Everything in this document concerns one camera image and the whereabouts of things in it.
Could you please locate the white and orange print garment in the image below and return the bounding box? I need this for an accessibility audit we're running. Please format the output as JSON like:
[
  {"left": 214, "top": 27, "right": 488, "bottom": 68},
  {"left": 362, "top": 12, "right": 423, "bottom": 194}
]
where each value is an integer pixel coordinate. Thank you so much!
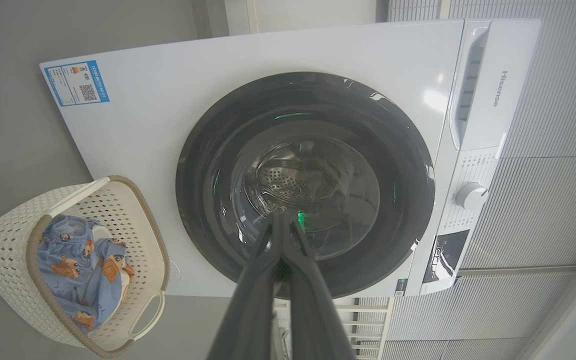
[{"left": 91, "top": 224, "right": 132, "bottom": 302}]

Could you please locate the white front-load washing machine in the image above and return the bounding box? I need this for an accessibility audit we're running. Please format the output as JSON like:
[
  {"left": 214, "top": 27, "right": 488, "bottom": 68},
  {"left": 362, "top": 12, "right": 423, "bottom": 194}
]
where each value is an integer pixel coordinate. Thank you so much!
[{"left": 39, "top": 19, "right": 542, "bottom": 299}]

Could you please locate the black round glass washer door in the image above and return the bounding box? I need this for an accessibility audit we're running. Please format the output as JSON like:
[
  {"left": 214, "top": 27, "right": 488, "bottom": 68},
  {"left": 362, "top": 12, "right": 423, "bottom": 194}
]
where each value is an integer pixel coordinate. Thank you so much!
[{"left": 175, "top": 71, "right": 436, "bottom": 300}]

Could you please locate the blue cartoon print garment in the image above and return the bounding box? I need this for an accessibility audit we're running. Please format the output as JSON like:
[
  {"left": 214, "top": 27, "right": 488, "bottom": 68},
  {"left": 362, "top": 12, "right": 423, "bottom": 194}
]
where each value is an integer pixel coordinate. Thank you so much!
[{"left": 37, "top": 215, "right": 135, "bottom": 333}]

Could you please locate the black glossy display panel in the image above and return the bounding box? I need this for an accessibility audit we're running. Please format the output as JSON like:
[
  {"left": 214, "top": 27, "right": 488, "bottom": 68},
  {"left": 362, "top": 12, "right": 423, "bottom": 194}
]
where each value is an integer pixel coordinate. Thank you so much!
[{"left": 422, "top": 230, "right": 470, "bottom": 285}]

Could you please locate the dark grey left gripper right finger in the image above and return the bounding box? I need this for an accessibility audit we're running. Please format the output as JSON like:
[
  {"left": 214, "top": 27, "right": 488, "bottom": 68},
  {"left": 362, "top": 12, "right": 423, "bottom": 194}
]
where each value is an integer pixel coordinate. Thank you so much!
[{"left": 281, "top": 215, "right": 357, "bottom": 360}]

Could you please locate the cream perforated laundry basket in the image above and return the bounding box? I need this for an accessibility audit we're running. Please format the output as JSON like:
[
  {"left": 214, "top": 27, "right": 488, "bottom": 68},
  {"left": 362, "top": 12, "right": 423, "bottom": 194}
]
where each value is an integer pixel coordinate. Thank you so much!
[{"left": 0, "top": 175, "right": 171, "bottom": 359}]

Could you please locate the steel perforated washer drum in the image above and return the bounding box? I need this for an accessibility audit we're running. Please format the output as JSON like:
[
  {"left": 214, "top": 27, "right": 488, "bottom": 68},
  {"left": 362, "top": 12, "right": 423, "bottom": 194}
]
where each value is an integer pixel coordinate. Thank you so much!
[{"left": 243, "top": 137, "right": 381, "bottom": 261}]

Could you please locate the white detergent drawer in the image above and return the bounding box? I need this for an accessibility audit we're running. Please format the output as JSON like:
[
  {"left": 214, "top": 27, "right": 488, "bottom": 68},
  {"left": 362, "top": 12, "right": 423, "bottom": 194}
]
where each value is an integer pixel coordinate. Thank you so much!
[{"left": 449, "top": 20, "right": 542, "bottom": 152}]

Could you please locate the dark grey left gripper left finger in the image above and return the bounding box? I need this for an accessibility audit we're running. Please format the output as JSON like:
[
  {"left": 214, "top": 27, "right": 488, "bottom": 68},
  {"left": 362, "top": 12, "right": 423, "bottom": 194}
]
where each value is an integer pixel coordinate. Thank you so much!
[{"left": 207, "top": 213, "right": 284, "bottom": 360}]

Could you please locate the white washing machine dial knob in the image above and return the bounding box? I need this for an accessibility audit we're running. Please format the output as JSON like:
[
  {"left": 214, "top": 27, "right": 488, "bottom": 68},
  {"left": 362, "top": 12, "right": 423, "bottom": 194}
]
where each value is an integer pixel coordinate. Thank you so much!
[{"left": 455, "top": 182, "right": 489, "bottom": 211}]

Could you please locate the blue energy label sticker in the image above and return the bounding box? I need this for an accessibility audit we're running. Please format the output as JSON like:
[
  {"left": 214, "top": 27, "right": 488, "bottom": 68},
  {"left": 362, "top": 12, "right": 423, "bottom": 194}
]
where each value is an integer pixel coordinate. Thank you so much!
[{"left": 44, "top": 60, "right": 110, "bottom": 107}]

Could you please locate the white metal railing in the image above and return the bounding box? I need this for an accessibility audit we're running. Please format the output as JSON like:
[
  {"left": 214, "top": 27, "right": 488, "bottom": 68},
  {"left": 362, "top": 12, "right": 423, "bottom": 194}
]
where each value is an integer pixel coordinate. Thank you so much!
[{"left": 273, "top": 297, "right": 394, "bottom": 360}]

